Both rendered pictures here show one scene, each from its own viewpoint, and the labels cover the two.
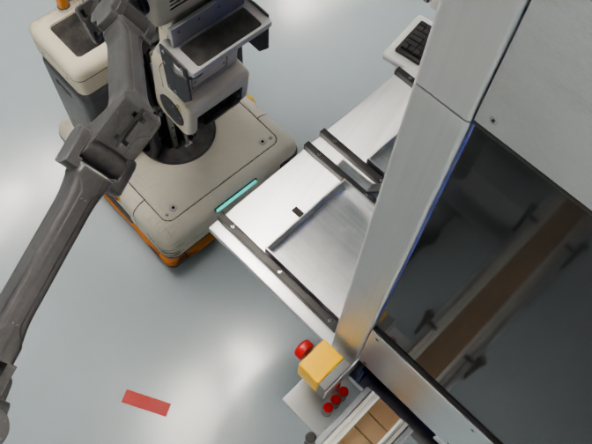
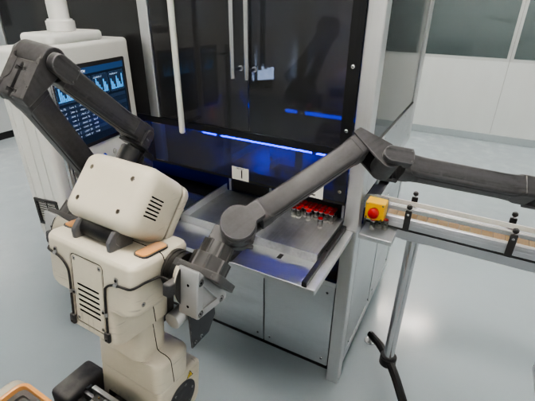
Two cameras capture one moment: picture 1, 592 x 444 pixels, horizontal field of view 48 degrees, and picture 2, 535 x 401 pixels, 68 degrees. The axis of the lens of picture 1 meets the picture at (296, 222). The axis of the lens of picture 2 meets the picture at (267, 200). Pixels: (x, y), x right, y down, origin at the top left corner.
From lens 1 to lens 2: 161 cm
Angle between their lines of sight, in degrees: 71
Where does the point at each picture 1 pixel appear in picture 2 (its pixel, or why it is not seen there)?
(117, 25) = (264, 200)
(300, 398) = (385, 237)
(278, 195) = (271, 266)
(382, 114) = (191, 236)
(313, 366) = (382, 201)
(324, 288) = (322, 239)
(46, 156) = not seen: outside the picture
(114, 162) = not seen: hidden behind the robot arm
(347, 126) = not seen: hidden behind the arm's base
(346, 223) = (277, 237)
